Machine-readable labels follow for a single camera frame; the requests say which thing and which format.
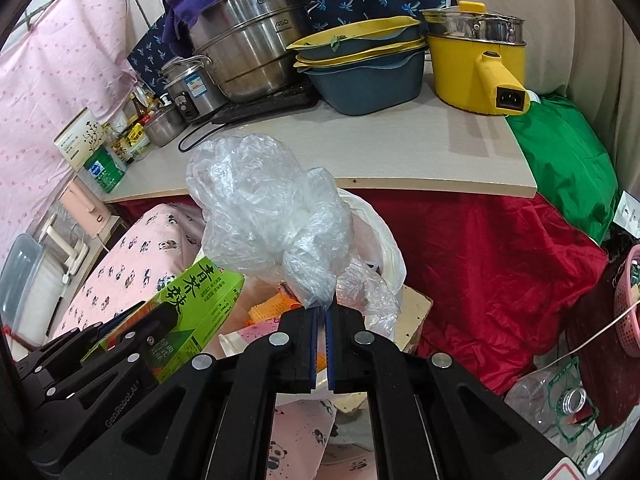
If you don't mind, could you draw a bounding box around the yellow electric pot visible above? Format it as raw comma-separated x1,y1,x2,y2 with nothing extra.
420,1,532,117

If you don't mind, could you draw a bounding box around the steel rice cooker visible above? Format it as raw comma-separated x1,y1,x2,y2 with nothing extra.
161,56,228,123

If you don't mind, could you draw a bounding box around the large steel steamer pot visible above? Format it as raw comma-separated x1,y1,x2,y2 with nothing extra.
187,0,313,103

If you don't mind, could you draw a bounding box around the beige curtain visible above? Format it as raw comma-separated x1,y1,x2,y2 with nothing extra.
442,0,640,196

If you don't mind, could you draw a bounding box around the pale wooden board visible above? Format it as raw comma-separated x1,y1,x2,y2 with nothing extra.
325,284,434,415

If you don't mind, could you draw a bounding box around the black power cable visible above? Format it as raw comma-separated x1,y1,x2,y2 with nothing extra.
178,120,226,153

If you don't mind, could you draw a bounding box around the white cord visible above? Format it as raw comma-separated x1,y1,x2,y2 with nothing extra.
535,305,640,371

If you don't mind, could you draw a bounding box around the red cloth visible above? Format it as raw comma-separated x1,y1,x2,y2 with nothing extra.
107,187,608,391

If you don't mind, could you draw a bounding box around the green snack packet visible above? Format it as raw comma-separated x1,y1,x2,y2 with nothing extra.
80,259,246,383

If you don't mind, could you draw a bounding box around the cluster of condiment bottles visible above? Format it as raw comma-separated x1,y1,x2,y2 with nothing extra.
107,91,161,166

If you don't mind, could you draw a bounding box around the yellow rimmed blue basin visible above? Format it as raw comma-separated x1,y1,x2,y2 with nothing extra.
286,16,423,56

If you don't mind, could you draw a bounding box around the maroon cloth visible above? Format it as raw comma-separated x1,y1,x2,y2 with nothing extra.
565,280,640,431

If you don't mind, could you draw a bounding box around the white lined waste bin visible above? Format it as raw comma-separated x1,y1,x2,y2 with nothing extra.
200,189,408,361

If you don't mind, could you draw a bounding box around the small steel pot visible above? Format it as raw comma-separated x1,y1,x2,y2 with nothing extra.
144,105,187,147

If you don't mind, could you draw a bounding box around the pink plastic basket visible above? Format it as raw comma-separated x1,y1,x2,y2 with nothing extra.
612,245,640,358

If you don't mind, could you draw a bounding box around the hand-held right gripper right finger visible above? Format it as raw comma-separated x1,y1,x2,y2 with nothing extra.
325,307,571,480

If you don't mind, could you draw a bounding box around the black induction cooker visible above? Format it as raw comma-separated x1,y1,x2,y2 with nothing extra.
210,82,321,126

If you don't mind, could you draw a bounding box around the clear plastic bottle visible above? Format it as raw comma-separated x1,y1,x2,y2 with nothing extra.
505,357,613,453

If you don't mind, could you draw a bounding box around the green tin can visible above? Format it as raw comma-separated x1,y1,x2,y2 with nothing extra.
83,146,126,194

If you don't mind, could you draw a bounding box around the white container with clear lid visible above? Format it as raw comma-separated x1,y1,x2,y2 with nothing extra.
0,233,66,346

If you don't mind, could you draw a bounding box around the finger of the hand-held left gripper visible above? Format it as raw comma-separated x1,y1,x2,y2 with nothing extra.
15,317,131,386
75,305,182,396

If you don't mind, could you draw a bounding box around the white glass kettle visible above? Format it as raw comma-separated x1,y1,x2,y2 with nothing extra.
40,215,91,276

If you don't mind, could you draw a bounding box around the white plant print box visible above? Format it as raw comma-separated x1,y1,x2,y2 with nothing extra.
54,109,108,170

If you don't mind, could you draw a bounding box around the pink dotted curtain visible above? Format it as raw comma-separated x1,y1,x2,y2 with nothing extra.
0,0,143,241

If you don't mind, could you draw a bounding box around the pink electric kettle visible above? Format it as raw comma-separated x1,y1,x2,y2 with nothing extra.
57,180,112,241

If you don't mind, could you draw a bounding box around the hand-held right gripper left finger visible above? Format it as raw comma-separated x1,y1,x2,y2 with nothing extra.
60,307,320,480

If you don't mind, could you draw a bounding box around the large blue basin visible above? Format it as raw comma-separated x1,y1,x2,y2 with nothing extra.
294,40,430,116

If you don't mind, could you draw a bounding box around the orange waffle pattern wrapper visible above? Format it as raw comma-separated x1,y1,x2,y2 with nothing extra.
249,294,303,331

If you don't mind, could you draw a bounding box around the clear plastic bag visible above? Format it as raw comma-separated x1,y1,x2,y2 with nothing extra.
186,133,403,333

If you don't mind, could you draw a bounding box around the white paper tag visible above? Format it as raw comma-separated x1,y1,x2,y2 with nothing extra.
615,192,640,238

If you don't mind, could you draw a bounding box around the green cloth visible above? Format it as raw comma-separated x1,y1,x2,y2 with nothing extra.
505,92,621,246

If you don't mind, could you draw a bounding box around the pink panda print cloth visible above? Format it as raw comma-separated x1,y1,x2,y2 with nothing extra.
47,202,341,480

